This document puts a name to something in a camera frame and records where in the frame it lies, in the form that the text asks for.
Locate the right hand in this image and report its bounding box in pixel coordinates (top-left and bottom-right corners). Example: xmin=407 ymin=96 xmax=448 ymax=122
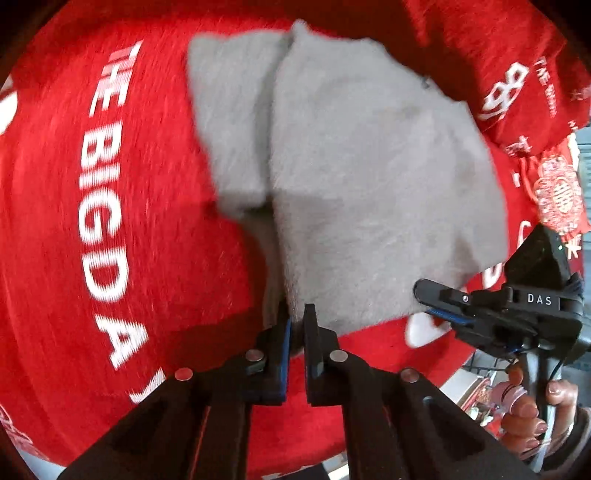
xmin=500 ymin=380 xmax=579 ymax=455

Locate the grey knitted sweater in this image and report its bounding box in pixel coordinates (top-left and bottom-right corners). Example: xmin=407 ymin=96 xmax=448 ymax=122
xmin=187 ymin=21 xmax=508 ymax=334

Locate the red blanket with white print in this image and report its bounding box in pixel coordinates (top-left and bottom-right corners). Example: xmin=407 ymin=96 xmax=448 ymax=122
xmin=1 ymin=1 xmax=590 ymax=466

